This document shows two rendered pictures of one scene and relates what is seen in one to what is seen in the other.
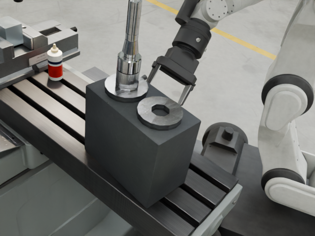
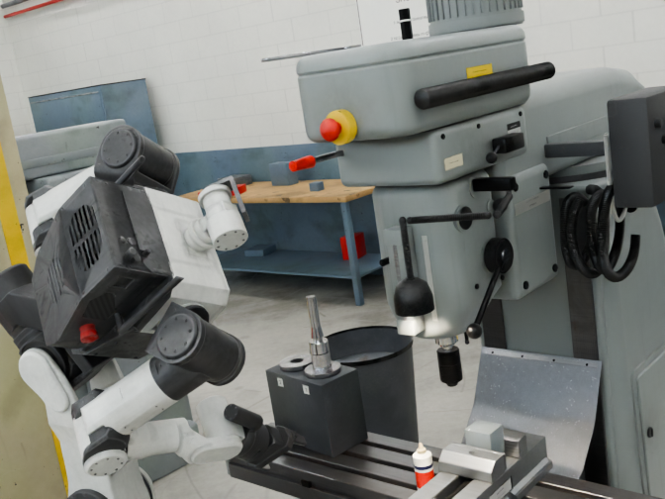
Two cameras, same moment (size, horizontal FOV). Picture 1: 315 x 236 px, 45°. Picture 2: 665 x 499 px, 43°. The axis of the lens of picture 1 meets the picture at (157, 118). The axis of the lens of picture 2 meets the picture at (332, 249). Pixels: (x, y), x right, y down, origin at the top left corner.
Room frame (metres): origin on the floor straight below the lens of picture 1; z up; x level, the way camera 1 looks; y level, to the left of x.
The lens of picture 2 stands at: (2.54, 0.49, 1.87)
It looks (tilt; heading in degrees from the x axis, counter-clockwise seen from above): 12 degrees down; 190
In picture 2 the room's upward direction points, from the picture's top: 9 degrees counter-clockwise
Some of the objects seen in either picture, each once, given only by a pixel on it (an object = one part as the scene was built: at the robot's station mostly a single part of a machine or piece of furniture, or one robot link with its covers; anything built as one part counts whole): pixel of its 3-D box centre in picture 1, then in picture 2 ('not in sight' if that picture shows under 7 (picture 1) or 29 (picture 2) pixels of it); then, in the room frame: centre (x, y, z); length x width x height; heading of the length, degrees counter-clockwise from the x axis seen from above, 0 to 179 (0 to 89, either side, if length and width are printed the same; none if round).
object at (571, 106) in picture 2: not in sight; (542, 121); (0.46, 0.66, 1.66); 0.80 x 0.23 x 0.20; 147
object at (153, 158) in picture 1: (138, 134); (315, 401); (0.60, 0.04, 1.06); 0.22 x 0.12 x 0.20; 50
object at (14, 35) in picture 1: (8, 32); (484, 440); (0.91, 0.45, 1.07); 0.06 x 0.05 x 0.06; 58
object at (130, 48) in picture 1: (132, 29); (314, 318); (0.64, 0.07, 1.28); 0.03 x 0.03 x 0.11
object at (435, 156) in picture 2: not in sight; (434, 146); (0.84, 0.42, 1.68); 0.34 x 0.24 x 0.10; 147
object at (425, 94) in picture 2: not in sight; (489, 83); (0.93, 0.54, 1.79); 0.45 x 0.04 x 0.04; 147
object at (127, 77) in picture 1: (128, 72); (320, 355); (0.64, 0.07, 1.19); 0.05 x 0.05 x 0.06
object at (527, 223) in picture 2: not in sight; (486, 229); (0.71, 0.50, 1.47); 0.24 x 0.19 x 0.26; 57
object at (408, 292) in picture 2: not in sight; (413, 294); (1.06, 0.35, 1.44); 0.07 x 0.07 x 0.06
